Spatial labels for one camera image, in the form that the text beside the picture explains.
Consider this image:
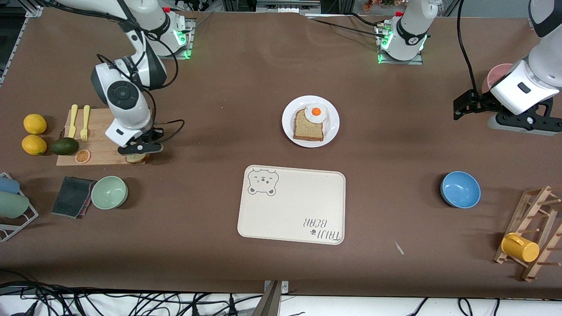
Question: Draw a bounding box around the cream bear print tray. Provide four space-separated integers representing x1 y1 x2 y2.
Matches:
237 165 346 245

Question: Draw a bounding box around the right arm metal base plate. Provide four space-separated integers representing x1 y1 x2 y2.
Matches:
167 18 195 60

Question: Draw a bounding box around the blue bowl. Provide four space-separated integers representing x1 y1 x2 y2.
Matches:
440 171 481 208

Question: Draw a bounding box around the brown bread slice under egg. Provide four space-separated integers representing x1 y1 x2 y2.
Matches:
293 108 324 142

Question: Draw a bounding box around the black floor cable tangle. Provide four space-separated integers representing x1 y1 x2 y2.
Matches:
0 270 264 316

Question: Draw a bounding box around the blue cup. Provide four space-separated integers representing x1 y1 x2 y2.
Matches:
0 176 20 194

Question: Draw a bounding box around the sage green cup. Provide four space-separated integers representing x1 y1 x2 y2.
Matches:
0 191 30 219

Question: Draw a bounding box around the mint green bowl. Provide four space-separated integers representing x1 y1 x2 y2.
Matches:
91 176 129 210

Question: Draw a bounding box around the wooden mug rack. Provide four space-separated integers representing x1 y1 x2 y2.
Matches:
494 186 562 282

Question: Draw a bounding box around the dark green avocado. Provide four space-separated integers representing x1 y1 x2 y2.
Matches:
50 137 79 156

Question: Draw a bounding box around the white wire dish rack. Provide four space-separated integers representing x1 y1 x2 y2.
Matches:
0 172 39 243

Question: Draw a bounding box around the yellow mug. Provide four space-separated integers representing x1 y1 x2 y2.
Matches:
501 233 540 263

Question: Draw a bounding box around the yellow lemon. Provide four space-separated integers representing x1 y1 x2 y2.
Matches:
22 135 47 156
23 114 47 135

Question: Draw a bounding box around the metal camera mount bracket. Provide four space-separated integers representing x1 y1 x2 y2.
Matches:
262 280 289 316

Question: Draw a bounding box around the grey metal box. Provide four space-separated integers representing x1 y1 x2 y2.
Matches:
256 0 321 14

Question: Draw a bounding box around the pale yellow plastic fork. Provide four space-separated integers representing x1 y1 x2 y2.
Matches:
80 104 91 142

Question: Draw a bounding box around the toy fried egg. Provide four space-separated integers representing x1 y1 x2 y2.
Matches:
304 102 329 125

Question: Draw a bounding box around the pink cloth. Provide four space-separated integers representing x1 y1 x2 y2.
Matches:
79 193 95 219

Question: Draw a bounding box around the dark grey cloth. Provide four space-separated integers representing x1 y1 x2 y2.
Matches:
51 176 96 219

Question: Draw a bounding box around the bamboo cutting board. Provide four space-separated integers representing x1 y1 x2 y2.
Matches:
56 108 153 166

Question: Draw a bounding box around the pink bowl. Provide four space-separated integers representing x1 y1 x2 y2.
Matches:
486 64 513 91

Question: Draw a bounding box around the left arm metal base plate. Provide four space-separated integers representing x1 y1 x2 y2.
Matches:
377 22 424 65

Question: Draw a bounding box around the aluminium frame rail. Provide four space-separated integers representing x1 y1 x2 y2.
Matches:
0 5 43 86

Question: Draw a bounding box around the white round plate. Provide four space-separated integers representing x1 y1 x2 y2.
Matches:
282 95 340 148

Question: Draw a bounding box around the black table cable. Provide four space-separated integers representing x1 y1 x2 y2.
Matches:
305 13 389 40

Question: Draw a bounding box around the orange red decoration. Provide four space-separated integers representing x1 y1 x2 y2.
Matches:
364 0 398 11

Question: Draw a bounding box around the pale yellow plastic knife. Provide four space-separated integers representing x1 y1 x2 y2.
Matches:
68 104 79 139

